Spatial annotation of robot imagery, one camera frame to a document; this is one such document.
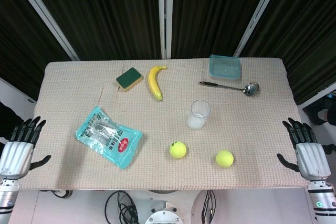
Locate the beige checkered tablecloth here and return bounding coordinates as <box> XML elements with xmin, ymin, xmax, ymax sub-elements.
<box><xmin>19</xmin><ymin>57</ymin><xmax>312</xmax><ymax>191</ymax></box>

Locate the black cable bundle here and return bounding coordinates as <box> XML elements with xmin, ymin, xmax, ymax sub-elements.
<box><xmin>201</xmin><ymin>189</ymin><xmax>218</xmax><ymax>224</ymax></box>
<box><xmin>104</xmin><ymin>190</ymin><xmax>141</xmax><ymax>224</ymax></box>

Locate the yellow tennis ball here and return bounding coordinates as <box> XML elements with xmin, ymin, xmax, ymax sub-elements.
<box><xmin>169</xmin><ymin>141</ymin><xmax>187</xmax><ymax>159</ymax></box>
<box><xmin>216</xmin><ymin>150</ymin><xmax>234</xmax><ymax>168</ymax></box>

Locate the white robot chassis plate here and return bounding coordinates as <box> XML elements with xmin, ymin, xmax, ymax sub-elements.
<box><xmin>125</xmin><ymin>189</ymin><xmax>209</xmax><ymax>224</ymax></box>

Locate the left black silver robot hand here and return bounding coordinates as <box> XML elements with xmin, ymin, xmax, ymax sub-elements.
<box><xmin>0</xmin><ymin>115</ymin><xmax>52</xmax><ymax>180</ymax></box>

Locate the teal plastic package bag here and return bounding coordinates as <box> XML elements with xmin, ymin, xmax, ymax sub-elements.
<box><xmin>75</xmin><ymin>105</ymin><xmax>144</xmax><ymax>170</ymax></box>

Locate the transparent plastic cup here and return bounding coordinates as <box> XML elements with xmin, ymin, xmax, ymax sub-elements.
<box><xmin>187</xmin><ymin>99</ymin><xmax>212</xmax><ymax>130</ymax></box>

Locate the black pleated curtain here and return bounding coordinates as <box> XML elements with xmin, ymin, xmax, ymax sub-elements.
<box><xmin>240</xmin><ymin>0</ymin><xmax>336</xmax><ymax>106</ymax></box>
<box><xmin>0</xmin><ymin>0</ymin><xmax>72</xmax><ymax>102</ymax></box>
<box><xmin>23</xmin><ymin>0</ymin><xmax>162</xmax><ymax>61</ymax></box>
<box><xmin>170</xmin><ymin>0</ymin><xmax>274</xmax><ymax>59</ymax></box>

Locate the yellow banana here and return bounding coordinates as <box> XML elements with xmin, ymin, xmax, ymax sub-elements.
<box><xmin>148</xmin><ymin>65</ymin><xmax>168</xmax><ymax>102</ymax></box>

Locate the clear blue plastic container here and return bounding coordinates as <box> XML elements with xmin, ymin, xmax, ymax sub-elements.
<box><xmin>208</xmin><ymin>54</ymin><xmax>242</xmax><ymax>81</ymax></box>

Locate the black caster wheel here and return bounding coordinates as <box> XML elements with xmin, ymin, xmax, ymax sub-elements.
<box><xmin>54</xmin><ymin>189</ymin><xmax>74</xmax><ymax>198</ymax></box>

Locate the green yellow sponge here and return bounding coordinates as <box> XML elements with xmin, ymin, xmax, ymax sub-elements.
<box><xmin>115</xmin><ymin>67</ymin><xmax>144</xmax><ymax>93</ymax></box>

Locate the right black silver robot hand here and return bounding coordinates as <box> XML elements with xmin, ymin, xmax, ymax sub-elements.
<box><xmin>277</xmin><ymin>118</ymin><xmax>332</xmax><ymax>183</ymax></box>

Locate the stainless steel ladle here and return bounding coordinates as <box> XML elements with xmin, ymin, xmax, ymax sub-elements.
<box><xmin>198</xmin><ymin>81</ymin><xmax>260</xmax><ymax>96</ymax></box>

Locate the white partition frame post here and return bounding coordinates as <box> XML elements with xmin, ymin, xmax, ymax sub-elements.
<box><xmin>233</xmin><ymin>0</ymin><xmax>282</xmax><ymax>58</ymax></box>
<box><xmin>157</xmin><ymin>0</ymin><xmax>174</xmax><ymax>59</ymax></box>
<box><xmin>7</xmin><ymin>0</ymin><xmax>80</xmax><ymax>61</ymax></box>

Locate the grey round robot base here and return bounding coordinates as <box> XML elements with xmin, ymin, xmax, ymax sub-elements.
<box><xmin>144</xmin><ymin>199</ymin><xmax>185</xmax><ymax>224</ymax></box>

